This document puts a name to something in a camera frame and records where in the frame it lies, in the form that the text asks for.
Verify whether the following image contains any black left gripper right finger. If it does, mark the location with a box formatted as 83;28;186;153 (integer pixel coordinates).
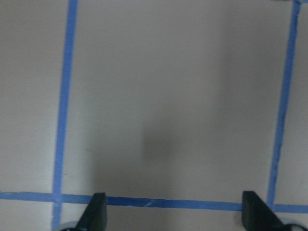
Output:
241;191;284;231

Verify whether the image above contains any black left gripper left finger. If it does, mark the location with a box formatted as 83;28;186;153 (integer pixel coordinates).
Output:
76;193;107;231

